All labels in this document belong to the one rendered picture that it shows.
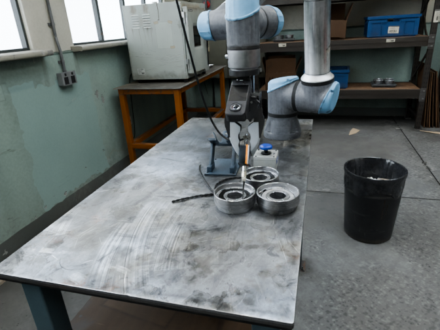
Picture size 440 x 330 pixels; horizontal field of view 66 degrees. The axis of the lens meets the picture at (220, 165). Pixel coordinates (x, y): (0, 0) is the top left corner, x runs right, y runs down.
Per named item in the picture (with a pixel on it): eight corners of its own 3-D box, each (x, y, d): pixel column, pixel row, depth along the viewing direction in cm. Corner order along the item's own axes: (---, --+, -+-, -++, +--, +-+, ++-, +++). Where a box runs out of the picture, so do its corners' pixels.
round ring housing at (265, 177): (258, 175, 103) (258, 163, 102) (286, 185, 96) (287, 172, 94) (234, 187, 97) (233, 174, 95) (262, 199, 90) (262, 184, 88)
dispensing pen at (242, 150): (235, 198, 82) (239, 131, 85) (238, 200, 86) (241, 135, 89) (244, 198, 81) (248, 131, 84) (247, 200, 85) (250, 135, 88)
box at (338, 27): (351, 39, 376) (355, 0, 361) (303, 41, 389) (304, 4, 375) (349, 37, 413) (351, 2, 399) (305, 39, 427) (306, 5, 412)
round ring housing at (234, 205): (264, 204, 87) (264, 190, 85) (234, 220, 80) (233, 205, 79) (236, 192, 94) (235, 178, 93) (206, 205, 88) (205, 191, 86)
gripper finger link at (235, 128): (243, 149, 91) (246, 116, 88) (239, 157, 86) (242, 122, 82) (232, 147, 92) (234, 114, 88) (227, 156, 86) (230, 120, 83)
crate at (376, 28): (410, 34, 395) (413, 14, 386) (418, 36, 361) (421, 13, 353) (362, 36, 409) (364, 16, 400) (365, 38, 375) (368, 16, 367)
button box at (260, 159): (275, 171, 106) (275, 156, 104) (253, 170, 107) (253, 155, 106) (279, 162, 113) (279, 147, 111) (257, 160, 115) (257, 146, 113)
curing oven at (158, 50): (195, 82, 296) (188, 0, 272) (133, 83, 313) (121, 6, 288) (215, 72, 351) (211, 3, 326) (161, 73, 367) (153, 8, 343)
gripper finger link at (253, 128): (265, 148, 90) (260, 114, 87) (262, 156, 84) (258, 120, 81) (253, 149, 91) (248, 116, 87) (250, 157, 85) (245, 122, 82)
